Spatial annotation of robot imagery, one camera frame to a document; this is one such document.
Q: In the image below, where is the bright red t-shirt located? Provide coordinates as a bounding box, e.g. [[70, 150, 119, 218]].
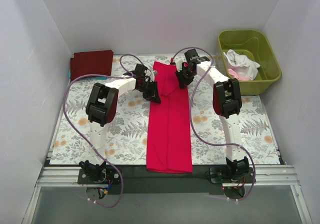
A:
[[146, 62, 193, 173]]

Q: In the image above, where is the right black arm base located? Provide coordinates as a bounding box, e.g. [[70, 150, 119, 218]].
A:
[[204, 165, 254, 184]]

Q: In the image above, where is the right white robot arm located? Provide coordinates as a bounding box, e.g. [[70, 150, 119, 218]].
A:
[[170, 48, 250, 183]]

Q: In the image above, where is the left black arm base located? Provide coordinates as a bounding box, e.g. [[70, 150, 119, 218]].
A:
[[77, 161, 121, 184]]

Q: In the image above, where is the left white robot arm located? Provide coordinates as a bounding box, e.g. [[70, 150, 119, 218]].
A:
[[79, 64, 161, 184]]

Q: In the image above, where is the pink cloth in bin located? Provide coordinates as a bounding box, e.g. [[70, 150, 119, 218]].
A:
[[227, 69, 251, 81]]

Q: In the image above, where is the floral patterned table mat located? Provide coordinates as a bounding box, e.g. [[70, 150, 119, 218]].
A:
[[49, 55, 280, 166]]

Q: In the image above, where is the white cloth in bin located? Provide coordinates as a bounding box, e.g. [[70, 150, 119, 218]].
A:
[[223, 50, 260, 81]]

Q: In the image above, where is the folded dark red t-shirt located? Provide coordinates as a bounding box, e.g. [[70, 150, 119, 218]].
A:
[[70, 50, 114, 81]]

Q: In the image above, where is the olive green plastic bin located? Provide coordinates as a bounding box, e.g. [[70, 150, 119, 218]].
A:
[[216, 30, 282, 95]]

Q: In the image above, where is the teal item under shirt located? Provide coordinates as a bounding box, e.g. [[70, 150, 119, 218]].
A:
[[68, 70, 107, 80]]

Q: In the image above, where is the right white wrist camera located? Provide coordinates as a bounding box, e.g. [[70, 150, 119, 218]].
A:
[[170, 57, 186, 72]]

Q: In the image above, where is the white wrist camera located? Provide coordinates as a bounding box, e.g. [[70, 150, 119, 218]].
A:
[[144, 69, 158, 82], [170, 57, 186, 72]]

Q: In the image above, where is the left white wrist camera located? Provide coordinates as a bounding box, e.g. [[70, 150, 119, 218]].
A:
[[144, 69, 158, 82]]

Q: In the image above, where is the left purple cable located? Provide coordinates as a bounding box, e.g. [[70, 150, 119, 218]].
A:
[[62, 54, 151, 209]]

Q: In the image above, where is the purple cable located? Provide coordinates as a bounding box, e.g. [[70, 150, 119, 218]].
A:
[[170, 47, 257, 202], [62, 54, 151, 209]]

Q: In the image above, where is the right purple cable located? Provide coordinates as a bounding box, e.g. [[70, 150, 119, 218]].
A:
[[170, 47, 257, 202]]

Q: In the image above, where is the aluminium frame rail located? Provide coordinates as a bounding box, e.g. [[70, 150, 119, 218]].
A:
[[23, 162, 313, 223]]

